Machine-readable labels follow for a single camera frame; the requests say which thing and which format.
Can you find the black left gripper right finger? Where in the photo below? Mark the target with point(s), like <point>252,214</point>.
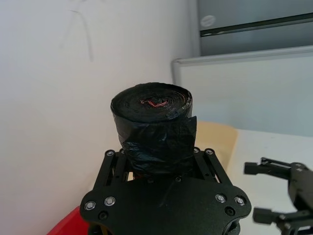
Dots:
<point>212,166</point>

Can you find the red plastic box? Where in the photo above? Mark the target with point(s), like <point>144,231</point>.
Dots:
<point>68,224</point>

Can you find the black plastic bag roll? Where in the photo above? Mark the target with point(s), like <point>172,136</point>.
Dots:
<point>151,127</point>

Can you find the whiteboard with grey frame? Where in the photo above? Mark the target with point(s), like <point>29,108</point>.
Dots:
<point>244,95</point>

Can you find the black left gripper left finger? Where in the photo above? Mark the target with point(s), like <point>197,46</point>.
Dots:
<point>107,169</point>

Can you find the cream flat board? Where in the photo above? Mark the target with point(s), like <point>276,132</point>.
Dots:
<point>217,139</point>

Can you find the grey metal cabinet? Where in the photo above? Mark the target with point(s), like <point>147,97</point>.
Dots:
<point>256,39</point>

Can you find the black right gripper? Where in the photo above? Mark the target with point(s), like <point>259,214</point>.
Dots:
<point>303,188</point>

